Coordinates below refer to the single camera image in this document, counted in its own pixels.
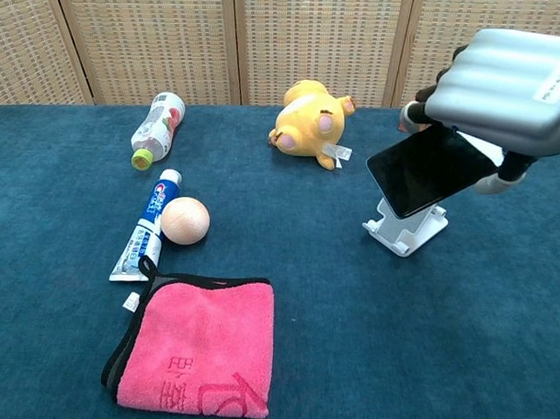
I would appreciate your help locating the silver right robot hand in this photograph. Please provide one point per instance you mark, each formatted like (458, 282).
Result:
(500, 84)

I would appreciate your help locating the black smartphone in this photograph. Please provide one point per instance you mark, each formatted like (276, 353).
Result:
(419, 173)

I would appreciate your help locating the white phone stand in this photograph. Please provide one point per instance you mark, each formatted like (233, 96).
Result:
(421, 235)

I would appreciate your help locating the woven folding screen panel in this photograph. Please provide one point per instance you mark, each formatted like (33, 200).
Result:
(318, 41)
(23, 39)
(433, 26)
(152, 39)

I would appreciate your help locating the yellow plush toy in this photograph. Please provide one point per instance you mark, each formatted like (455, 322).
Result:
(306, 123)

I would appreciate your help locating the blue carpet table cover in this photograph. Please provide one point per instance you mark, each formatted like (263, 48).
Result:
(349, 336)

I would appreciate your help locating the peach coloured ball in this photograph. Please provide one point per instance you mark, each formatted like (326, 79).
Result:
(185, 220)

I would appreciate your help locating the plastic bottle green cap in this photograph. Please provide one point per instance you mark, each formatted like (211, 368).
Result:
(156, 127)

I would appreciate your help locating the blue white toothpaste tube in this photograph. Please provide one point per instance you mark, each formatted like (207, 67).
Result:
(145, 241)

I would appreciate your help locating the pink towel black trim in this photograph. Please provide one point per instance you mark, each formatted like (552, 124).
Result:
(202, 335)

